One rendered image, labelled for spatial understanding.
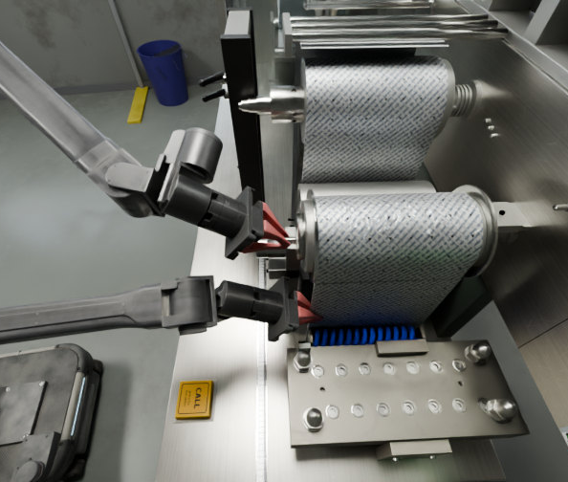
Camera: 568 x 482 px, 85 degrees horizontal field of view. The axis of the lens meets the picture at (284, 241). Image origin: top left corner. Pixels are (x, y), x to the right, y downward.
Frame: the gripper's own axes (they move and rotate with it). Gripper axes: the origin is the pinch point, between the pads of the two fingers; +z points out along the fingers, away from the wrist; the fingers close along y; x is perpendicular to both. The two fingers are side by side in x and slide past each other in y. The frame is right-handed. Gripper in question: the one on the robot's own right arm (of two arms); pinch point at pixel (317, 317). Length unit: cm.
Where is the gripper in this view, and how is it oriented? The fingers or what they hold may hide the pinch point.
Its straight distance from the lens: 61.4
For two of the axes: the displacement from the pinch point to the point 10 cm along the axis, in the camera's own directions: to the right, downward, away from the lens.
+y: 0.4, 7.9, -6.1
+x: 4.9, -5.5, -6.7
